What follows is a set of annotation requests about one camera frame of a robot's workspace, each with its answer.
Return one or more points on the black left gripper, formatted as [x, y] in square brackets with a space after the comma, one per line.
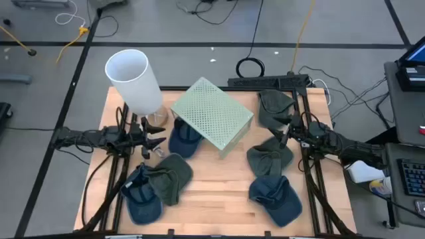
[137, 138]

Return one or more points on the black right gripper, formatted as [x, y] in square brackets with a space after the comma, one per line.
[299, 132]

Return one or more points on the blue denim cap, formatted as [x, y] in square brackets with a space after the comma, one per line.
[142, 206]
[279, 202]
[182, 142]

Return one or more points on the dark green cap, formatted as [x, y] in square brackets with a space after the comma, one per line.
[172, 176]
[274, 108]
[265, 159]

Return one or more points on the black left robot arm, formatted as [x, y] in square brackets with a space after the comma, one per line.
[99, 137]

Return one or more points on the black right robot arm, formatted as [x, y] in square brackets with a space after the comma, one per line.
[348, 146]

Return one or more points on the white cylindrical bin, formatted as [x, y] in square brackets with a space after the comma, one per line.
[133, 83]

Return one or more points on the black perforated power strip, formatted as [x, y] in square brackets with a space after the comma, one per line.
[265, 81]

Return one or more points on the pale green perforated box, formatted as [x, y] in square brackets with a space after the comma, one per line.
[212, 113]

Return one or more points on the white box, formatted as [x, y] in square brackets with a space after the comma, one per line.
[363, 172]

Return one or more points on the white bottle yellow label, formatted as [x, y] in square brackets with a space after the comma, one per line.
[380, 186]

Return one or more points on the grey desk surface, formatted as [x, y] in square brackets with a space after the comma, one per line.
[398, 206]
[405, 113]

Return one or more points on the black keyboard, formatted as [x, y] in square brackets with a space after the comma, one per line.
[413, 177]

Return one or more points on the black caster wheel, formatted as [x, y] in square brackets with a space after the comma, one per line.
[387, 224]

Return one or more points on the black device with labels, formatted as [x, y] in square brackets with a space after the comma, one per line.
[410, 83]

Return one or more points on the red button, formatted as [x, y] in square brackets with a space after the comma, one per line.
[422, 130]

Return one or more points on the black round floor foot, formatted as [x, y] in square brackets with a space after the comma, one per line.
[32, 52]

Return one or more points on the grey flat bar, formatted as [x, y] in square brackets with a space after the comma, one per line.
[15, 78]

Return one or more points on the black laptop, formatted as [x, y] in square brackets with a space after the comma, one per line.
[416, 54]

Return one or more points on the grey metal base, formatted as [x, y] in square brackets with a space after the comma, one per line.
[40, 2]

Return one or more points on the black round knob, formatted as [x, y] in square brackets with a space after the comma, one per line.
[6, 22]

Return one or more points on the black aluminium table frame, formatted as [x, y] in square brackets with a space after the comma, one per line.
[299, 92]

